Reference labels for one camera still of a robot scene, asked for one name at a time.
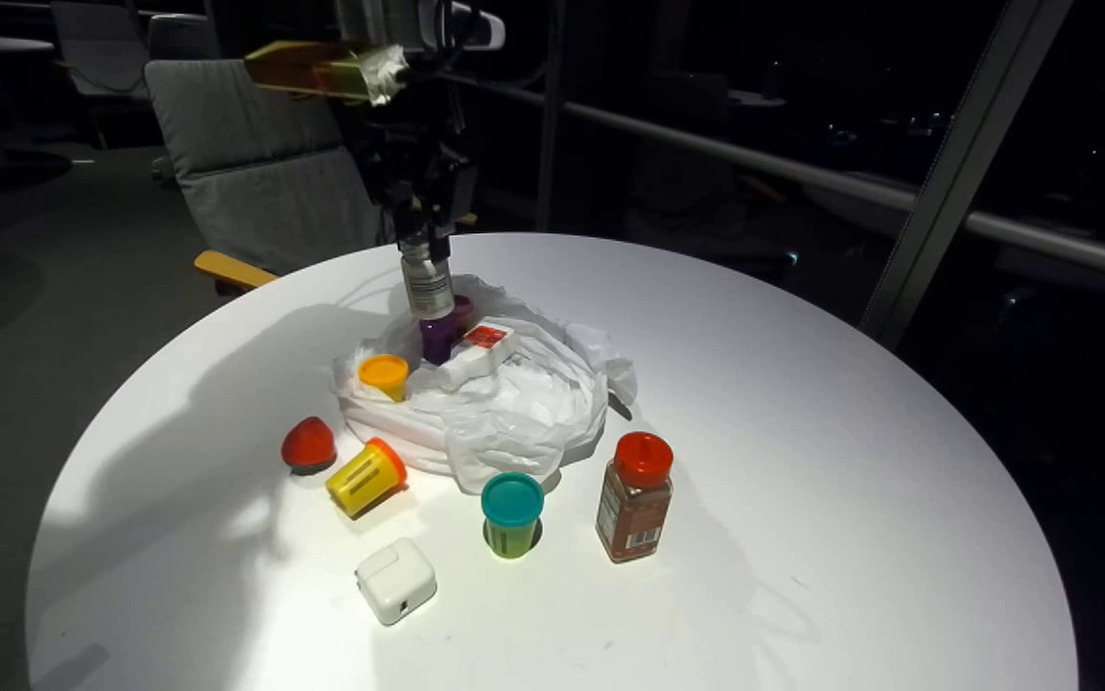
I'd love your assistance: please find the round red item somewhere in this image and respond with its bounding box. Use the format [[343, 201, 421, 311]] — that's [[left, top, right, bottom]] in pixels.
[[277, 412, 343, 479]]

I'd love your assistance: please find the spice jar with red lid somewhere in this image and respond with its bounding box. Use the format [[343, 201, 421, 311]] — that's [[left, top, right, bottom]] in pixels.
[[593, 427, 680, 568]]

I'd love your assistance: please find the translucent white plastic bag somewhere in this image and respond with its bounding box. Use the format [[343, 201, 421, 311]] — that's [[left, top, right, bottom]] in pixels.
[[329, 270, 644, 498]]

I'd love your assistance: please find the white charger cube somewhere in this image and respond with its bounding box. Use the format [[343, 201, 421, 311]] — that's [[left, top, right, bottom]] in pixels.
[[350, 532, 443, 630]]

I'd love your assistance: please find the purple container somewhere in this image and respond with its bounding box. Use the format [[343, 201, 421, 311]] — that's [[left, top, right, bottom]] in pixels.
[[417, 294, 480, 369]]

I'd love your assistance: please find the grey upholstered chair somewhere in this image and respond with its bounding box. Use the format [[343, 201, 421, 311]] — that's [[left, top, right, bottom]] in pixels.
[[144, 55, 392, 282]]

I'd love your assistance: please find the horizontal metal railing bar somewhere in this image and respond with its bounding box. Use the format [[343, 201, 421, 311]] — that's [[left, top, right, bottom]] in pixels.
[[451, 70, 1105, 288]]

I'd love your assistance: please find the vertical metal post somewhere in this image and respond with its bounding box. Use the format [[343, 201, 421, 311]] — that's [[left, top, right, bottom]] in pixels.
[[856, 0, 1080, 347]]

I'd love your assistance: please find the teal-lidded green dough can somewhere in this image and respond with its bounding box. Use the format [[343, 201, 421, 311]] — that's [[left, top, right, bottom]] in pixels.
[[478, 467, 549, 563]]

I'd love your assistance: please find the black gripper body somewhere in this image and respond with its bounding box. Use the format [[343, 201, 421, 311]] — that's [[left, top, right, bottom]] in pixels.
[[345, 88, 478, 215]]

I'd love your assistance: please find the small red-capped white item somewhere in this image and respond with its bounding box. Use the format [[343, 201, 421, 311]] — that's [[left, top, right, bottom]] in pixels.
[[439, 323, 513, 397]]

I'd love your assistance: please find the yellow wooden piece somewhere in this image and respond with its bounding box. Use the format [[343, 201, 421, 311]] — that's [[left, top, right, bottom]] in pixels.
[[194, 247, 282, 293]]

